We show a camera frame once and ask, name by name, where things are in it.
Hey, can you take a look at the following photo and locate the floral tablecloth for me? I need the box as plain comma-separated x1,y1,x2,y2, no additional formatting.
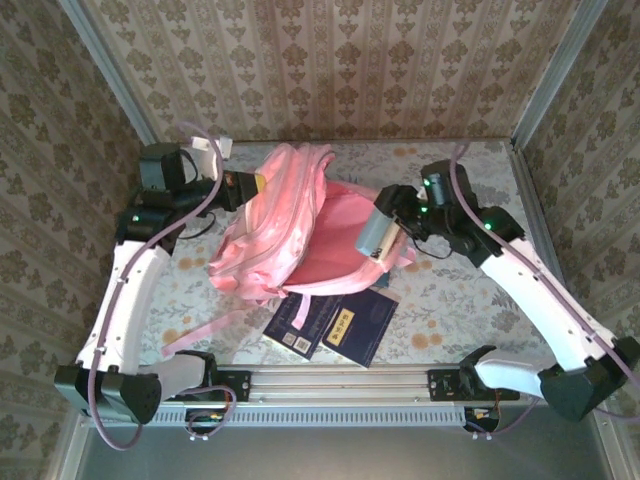
107,139,571,366

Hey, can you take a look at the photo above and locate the grey metal panel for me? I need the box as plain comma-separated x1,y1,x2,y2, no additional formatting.
74,424,619,480

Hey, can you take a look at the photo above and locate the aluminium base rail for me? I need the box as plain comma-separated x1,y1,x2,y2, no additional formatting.
77,364,609,404

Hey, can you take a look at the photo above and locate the grey and beige stapler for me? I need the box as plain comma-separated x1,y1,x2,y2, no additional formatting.
354,206,402,265

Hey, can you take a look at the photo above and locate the navy book with QR codes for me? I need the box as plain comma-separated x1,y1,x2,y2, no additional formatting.
263,294,341,362

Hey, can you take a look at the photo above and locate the pink backpack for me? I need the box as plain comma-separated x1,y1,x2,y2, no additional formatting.
162,142,416,359

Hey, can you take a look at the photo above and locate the thin black left camera cable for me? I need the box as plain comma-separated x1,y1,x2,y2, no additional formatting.
178,208,217,242

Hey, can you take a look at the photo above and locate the slotted grey cable duct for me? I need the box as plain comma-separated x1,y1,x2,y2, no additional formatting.
89,403,469,429

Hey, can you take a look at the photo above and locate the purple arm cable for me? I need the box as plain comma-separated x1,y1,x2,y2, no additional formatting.
87,122,237,451
448,141,640,441

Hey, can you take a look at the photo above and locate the thin black camera cable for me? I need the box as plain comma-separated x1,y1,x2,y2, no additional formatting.
178,208,217,242
409,233,455,260

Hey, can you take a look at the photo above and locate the thin black right camera cable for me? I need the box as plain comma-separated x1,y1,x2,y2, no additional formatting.
409,233,455,260

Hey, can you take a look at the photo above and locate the navy book with yellow label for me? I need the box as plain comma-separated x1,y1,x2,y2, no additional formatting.
322,287,400,370

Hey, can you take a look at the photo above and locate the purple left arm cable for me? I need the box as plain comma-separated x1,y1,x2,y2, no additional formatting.
87,122,237,451

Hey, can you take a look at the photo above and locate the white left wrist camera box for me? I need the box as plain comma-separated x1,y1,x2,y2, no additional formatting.
191,136,234,181

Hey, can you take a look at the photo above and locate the aluminium frame post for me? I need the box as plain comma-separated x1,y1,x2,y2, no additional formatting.
58,0,165,154
512,0,610,147

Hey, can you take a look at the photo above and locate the aluminium side rail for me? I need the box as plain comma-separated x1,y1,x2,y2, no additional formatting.
509,141,592,365

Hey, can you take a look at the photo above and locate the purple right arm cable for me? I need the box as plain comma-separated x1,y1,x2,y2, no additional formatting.
448,141,640,441

